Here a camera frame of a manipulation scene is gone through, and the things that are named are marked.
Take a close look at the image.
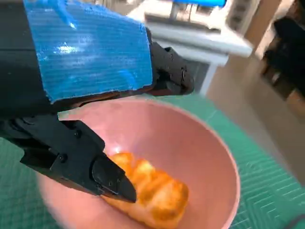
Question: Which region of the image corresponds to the pink bowl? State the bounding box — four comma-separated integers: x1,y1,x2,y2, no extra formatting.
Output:
37,99,241,229

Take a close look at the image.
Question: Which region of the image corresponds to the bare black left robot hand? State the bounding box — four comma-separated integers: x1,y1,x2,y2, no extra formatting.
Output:
0,0,195,203

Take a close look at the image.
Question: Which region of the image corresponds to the green cutting mat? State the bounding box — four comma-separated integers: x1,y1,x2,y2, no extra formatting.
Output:
0,94,305,229

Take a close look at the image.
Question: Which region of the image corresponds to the long twisted toy bread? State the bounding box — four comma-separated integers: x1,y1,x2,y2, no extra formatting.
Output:
102,152,190,229

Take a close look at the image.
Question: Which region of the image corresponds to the white appliance with mesh grille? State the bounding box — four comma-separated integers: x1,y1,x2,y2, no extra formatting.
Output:
144,9,253,96

